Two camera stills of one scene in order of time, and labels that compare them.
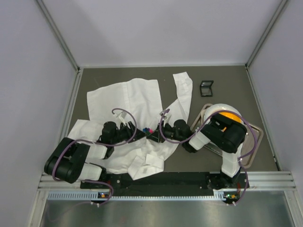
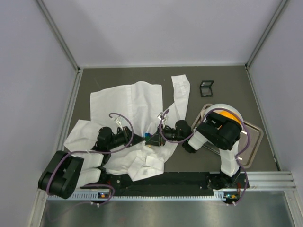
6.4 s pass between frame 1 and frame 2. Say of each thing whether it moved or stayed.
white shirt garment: stayed
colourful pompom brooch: moved
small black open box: stayed
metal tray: stayed
